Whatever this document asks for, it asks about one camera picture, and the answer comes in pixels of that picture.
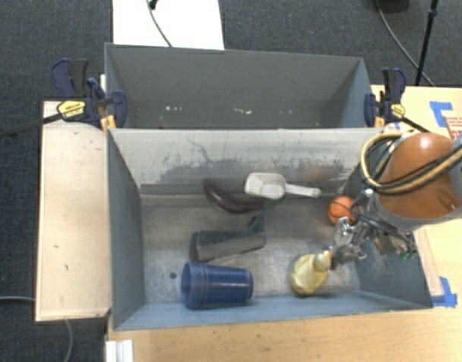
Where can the grey metal bin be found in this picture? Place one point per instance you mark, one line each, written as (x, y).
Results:
(231, 157)

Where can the orange ball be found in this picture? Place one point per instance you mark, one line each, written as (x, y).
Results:
(339, 209)

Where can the yellow rubber duck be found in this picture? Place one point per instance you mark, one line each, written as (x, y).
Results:
(308, 275)

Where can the grey metal wedge-shaped object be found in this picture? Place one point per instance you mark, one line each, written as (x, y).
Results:
(223, 243)

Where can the white plastic scoop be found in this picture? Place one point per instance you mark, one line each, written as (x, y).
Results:
(263, 185)

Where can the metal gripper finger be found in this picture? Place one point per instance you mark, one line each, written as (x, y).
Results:
(342, 256)
(343, 232)

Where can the blue plastic cup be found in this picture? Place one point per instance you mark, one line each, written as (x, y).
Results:
(216, 286)

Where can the purple toy eggplant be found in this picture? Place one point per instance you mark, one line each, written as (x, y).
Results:
(231, 203)

